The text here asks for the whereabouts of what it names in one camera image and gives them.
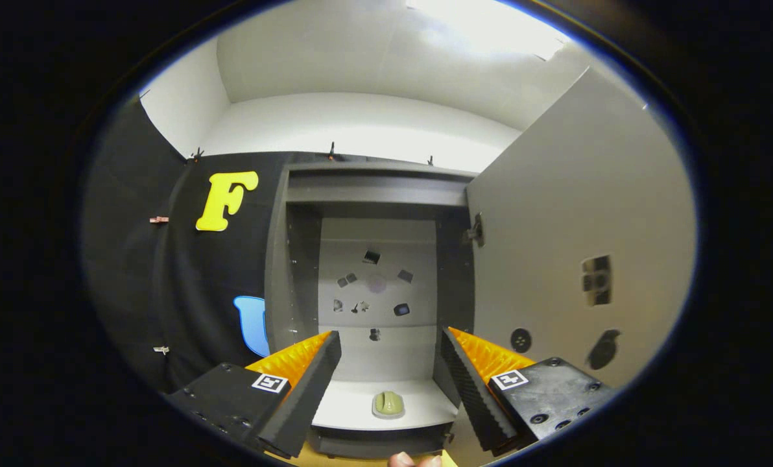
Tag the beige cabinet door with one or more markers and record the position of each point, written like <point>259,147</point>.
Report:
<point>555,227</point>

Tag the black backdrop cloth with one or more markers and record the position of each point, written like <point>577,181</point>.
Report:
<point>185,292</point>

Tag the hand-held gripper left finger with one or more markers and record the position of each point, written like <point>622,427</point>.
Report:
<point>307,395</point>

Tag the green oval plastic box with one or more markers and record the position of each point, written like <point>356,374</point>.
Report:
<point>388,404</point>

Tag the metal door hinge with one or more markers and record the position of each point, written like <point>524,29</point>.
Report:
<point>477,230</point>

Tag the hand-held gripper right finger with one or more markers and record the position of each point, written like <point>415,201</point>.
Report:
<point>471,395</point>

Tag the grey cabinet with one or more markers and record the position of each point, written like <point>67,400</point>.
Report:
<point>386,363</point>

